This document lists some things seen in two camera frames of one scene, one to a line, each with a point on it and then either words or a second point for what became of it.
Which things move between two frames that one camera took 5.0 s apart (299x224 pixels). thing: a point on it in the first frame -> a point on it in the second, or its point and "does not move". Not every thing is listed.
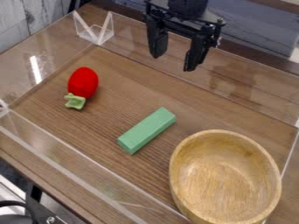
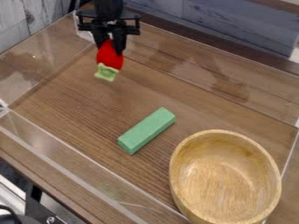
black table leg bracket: (37, 214) does not move
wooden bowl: (224, 180) does not move
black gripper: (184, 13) -> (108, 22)
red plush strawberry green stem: (81, 85) -> (105, 72)
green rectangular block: (145, 130) does not move
